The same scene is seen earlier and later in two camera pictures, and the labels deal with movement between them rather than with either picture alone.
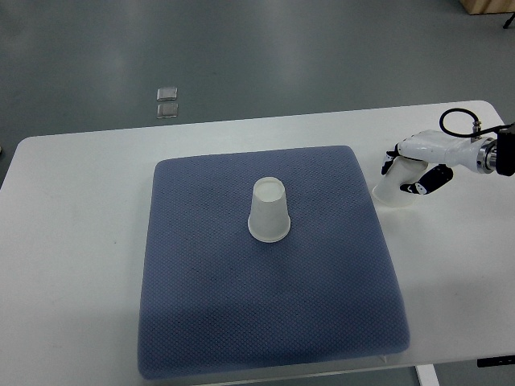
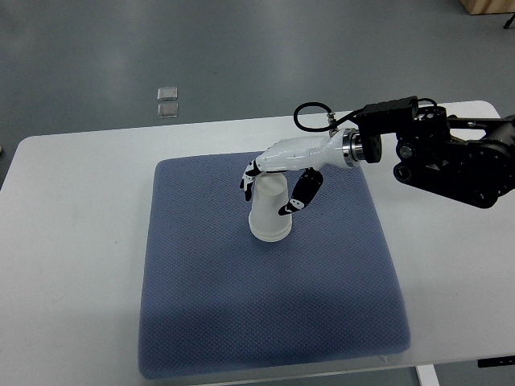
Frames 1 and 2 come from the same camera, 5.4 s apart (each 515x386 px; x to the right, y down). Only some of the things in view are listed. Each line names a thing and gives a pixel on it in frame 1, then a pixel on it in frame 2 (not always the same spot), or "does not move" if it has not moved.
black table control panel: x=504 y=360 does not move
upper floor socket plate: x=165 y=94 does not move
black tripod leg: x=509 y=21 does not move
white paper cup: x=401 y=170 -> x=272 y=193
